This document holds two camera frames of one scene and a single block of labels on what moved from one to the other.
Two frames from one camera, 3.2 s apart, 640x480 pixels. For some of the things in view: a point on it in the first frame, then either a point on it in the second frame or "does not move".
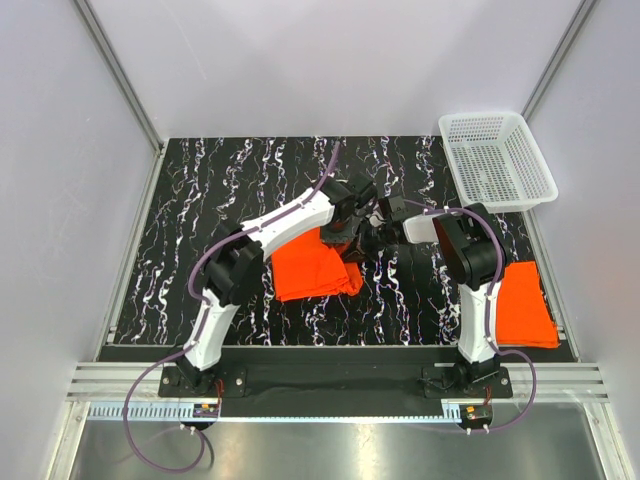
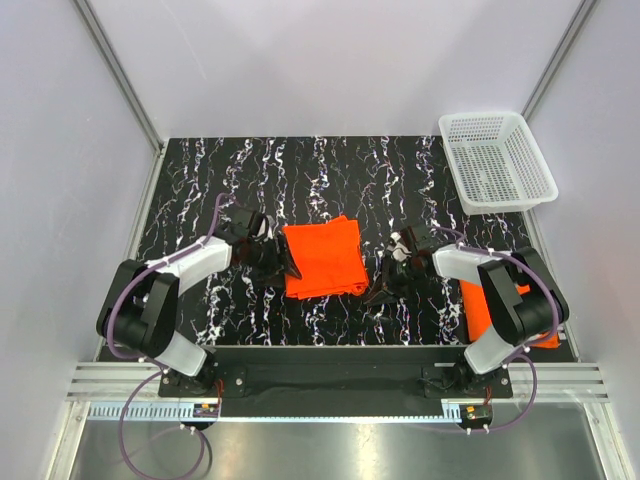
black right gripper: [365, 251] to [385, 294]
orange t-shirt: [310, 268] does not move
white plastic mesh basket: [494, 161] does not move
